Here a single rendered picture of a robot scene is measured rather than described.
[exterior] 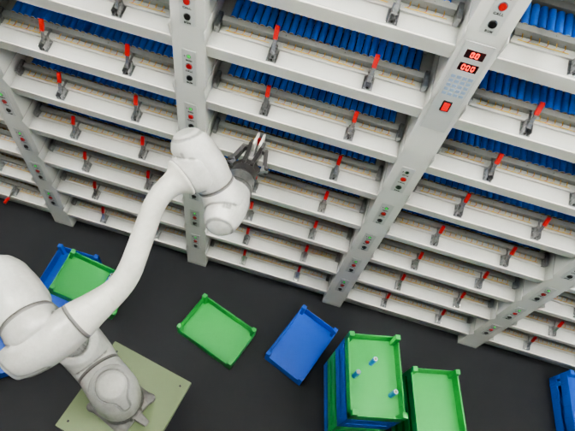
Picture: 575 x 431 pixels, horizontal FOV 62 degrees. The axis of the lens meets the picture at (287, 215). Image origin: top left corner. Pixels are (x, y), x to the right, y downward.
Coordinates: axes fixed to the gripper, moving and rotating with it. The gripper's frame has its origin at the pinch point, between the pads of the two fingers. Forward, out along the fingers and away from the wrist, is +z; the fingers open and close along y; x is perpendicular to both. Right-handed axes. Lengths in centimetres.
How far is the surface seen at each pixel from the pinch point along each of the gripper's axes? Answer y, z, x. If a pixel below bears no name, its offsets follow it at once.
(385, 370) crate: 68, -23, -69
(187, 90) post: -23.4, -3.2, 13.3
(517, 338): 135, 26, -85
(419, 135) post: 45, -5, 21
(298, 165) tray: 14.0, 4.3, -7.5
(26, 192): -110, 24, -84
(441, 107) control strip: 47, -9, 33
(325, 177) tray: 24.0, 3.1, -8.2
